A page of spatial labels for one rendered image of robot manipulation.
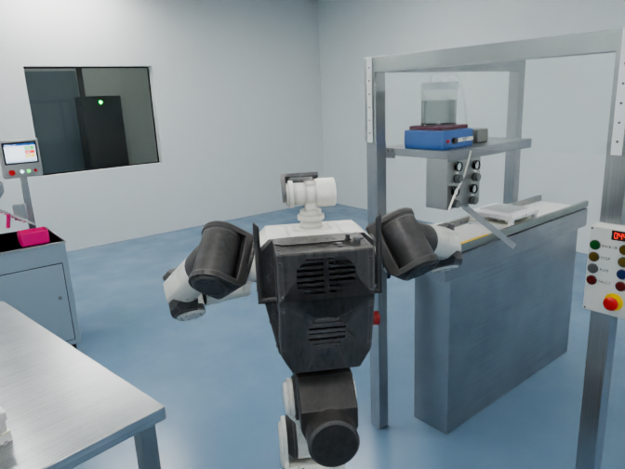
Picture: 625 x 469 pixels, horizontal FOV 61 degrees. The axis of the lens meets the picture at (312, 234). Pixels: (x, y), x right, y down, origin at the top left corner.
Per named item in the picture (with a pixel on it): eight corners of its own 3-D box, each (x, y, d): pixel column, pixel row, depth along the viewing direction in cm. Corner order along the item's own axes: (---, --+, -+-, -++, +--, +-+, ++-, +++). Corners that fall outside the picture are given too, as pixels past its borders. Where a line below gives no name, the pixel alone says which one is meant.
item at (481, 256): (445, 283, 219) (445, 260, 217) (392, 267, 241) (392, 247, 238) (586, 225, 298) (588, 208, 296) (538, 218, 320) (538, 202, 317)
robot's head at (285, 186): (322, 199, 118) (318, 168, 121) (284, 201, 117) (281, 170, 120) (319, 209, 124) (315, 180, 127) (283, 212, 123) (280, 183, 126)
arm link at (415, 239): (449, 256, 128) (425, 253, 117) (419, 274, 132) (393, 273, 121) (427, 216, 132) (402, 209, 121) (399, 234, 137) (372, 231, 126)
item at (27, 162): (16, 236, 348) (-2, 140, 332) (14, 234, 355) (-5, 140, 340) (54, 230, 361) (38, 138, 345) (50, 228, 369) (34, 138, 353)
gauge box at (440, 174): (446, 210, 206) (447, 159, 201) (425, 207, 214) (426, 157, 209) (479, 202, 220) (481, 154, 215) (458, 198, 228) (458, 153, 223)
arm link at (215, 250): (213, 301, 124) (238, 279, 115) (177, 288, 121) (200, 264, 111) (222, 259, 131) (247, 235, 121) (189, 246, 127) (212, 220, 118)
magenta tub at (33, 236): (21, 247, 319) (19, 234, 317) (19, 244, 329) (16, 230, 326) (50, 243, 329) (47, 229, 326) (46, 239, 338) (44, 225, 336)
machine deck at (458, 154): (447, 162, 202) (447, 152, 201) (376, 156, 230) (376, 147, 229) (531, 147, 239) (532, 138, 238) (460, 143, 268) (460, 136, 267)
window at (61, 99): (38, 177, 571) (19, 65, 542) (38, 177, 572) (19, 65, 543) (160, 163, 652) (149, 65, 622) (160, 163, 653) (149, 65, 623)
